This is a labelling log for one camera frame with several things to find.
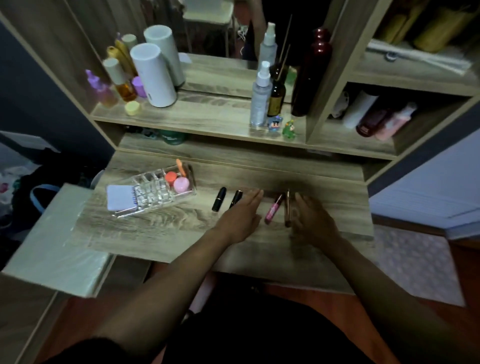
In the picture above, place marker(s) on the person's left hand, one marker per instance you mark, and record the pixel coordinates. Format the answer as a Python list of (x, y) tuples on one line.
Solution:
[(238, 221)]

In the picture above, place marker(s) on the person's right hand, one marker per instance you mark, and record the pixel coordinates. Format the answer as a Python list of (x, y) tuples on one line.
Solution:
[(317, 227)]

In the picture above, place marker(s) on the person's left fingers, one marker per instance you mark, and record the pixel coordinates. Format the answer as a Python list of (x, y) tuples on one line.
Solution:
[(252, 200)]

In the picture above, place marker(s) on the person's right fingers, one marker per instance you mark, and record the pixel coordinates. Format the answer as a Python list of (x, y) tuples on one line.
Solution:
[(303, 208)]

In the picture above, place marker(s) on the person's left forearm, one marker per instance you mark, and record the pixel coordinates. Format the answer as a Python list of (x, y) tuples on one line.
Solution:
[(168, 292)]

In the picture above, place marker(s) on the person's right forearm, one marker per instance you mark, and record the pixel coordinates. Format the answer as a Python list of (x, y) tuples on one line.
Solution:
[(382, 300)]

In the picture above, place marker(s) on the gold brown cosmetic tube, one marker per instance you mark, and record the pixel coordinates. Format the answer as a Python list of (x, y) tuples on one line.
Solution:
[(287, 208)]

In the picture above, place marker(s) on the black lipstick tube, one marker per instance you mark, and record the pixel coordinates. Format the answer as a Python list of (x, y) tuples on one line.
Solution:
[(219, 199), (236, 198)]

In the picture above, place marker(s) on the pink lip gloss tube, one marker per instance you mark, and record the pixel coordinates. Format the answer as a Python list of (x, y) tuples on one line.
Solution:
[(273, 210)]

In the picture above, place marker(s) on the pink round container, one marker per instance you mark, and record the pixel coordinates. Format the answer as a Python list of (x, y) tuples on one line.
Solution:
[(181, 185)]

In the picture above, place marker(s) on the orange makeup applicator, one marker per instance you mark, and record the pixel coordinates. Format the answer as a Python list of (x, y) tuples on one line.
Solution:
[(181, 168)]

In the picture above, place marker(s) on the small green figurine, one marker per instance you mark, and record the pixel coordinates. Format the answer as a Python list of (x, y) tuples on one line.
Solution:
[(289, 129)]

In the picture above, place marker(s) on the small blue figurine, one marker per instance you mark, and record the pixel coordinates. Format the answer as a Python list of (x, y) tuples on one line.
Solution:
[(275, 123)]

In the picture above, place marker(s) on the small red-orange jar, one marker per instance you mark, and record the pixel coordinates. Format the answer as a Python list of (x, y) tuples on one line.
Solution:
[(171, 177)]

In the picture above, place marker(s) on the wooden vanity desk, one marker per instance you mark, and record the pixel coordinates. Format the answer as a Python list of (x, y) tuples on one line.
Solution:
[(210, 120)]

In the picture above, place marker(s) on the clear acrylic makeup organizer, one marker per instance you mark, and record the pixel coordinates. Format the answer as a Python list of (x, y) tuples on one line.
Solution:
[(153, 193)]

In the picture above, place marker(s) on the green jar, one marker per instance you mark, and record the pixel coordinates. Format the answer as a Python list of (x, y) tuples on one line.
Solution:
[(173, 137)]

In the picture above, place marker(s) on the clear spray bottle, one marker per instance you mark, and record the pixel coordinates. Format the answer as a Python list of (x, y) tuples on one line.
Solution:
[(260, 97)]

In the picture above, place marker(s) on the amber reed diffuser bottle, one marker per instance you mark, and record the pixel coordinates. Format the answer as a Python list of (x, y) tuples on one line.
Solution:
[(276, 97)]

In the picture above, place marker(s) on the dark red lotion bottle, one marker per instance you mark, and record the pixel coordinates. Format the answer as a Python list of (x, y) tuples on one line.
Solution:
[(371, 123)]

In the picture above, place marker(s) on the small white round object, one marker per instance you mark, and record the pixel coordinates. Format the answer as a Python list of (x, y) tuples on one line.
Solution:
[(340, 105)]

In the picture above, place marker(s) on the person's black shorts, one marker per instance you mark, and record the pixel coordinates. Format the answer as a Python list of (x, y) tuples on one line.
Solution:
[(262, 326)]

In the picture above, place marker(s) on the pale patterned rug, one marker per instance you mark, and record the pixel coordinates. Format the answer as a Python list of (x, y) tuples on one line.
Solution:
[(416, 262)]

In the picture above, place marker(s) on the pink lotion bottle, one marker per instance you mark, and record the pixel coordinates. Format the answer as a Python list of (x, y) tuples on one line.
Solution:
[(395, 122)]

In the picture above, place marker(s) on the light blue bed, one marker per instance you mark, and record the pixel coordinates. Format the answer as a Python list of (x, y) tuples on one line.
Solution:
[(431, 187)]

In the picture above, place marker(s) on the white spiral notepad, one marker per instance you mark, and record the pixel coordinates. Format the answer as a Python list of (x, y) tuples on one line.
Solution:
[(120, 197)]

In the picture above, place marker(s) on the tall dark red bottle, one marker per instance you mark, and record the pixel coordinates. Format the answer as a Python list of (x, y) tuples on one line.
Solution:
[(309, 75)]

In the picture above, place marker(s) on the vanity mirror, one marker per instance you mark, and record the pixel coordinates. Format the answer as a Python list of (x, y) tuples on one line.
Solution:
[(217, 71)]

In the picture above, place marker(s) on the pale yellow round cap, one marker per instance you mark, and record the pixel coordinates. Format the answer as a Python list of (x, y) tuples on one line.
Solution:
[(132, 108)]

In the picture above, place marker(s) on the white cylinder humidifier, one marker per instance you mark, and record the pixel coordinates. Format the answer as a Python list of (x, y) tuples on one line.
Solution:
[(153, 77)]

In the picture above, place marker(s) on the small purple jar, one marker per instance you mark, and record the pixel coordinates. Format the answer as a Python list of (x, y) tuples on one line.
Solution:
[(139, 87)]

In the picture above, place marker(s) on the amber bottle with white cap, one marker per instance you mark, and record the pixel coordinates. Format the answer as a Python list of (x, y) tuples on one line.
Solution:
[(120, 80)]

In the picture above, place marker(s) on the purple pump bottle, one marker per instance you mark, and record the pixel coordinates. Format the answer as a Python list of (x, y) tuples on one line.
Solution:
[(99, 89)]

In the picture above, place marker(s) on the long white wrapped package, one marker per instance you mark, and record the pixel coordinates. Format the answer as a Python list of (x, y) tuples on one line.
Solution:
[(420, 56)]

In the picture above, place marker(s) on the beige plastic-covered stool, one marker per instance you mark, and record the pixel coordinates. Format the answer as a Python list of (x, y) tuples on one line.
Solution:
[(52, 247)]

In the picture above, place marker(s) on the yellow bags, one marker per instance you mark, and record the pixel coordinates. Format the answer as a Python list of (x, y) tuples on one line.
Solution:
[(431, 26)]

